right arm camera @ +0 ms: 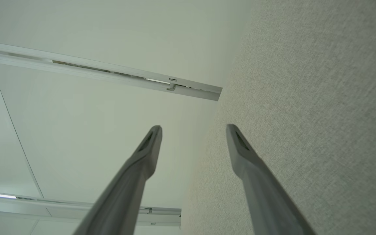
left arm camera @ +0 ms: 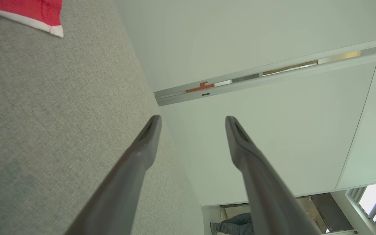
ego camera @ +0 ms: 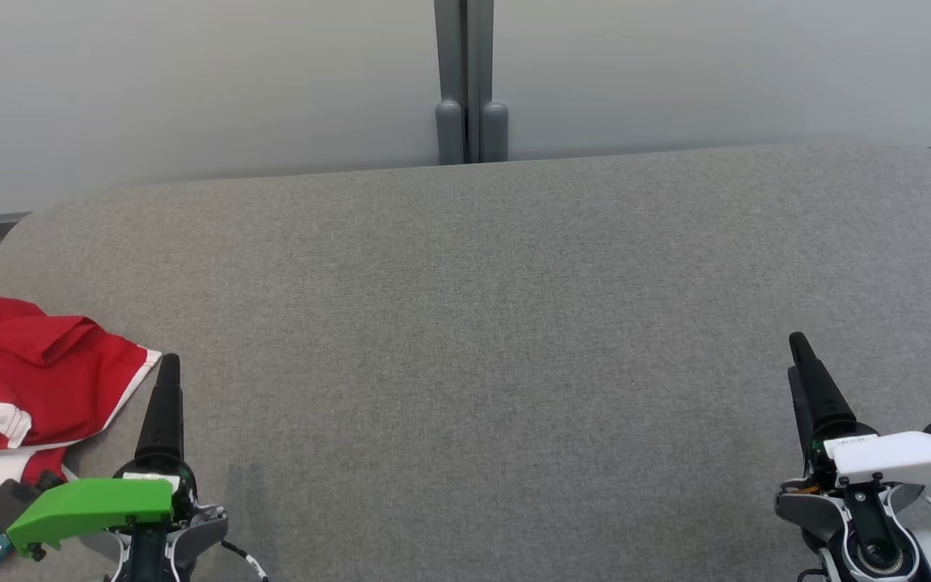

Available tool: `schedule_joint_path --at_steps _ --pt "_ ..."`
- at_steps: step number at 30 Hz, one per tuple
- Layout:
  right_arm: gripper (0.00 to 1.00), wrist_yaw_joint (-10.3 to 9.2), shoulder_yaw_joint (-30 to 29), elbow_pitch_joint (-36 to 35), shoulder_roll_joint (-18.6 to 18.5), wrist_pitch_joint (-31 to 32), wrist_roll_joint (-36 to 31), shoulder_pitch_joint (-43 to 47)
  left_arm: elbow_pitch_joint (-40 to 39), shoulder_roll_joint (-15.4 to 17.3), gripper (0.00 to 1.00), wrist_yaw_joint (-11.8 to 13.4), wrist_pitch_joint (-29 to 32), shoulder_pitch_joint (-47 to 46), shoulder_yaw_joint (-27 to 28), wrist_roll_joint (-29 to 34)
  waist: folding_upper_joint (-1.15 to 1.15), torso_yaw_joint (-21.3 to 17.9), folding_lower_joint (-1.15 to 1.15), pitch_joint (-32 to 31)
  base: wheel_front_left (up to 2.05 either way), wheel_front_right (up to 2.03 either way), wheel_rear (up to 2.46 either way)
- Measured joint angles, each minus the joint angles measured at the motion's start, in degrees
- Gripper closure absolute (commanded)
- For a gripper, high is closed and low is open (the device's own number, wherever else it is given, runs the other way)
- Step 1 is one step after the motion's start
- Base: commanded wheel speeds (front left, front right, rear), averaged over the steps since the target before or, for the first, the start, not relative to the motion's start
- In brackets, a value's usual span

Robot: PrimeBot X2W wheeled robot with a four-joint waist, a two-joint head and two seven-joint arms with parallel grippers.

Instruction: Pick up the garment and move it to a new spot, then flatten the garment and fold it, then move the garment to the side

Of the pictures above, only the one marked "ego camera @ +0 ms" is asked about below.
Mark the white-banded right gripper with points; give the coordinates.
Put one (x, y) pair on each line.
(894, 454)

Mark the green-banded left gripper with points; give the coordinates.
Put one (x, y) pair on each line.
(94, 503)

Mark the red shorts with white stripe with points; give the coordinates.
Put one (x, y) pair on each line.
(37, 356)

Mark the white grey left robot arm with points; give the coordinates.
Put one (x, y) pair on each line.
(200, 533)

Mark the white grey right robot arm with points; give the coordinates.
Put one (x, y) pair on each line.
(861, 525)

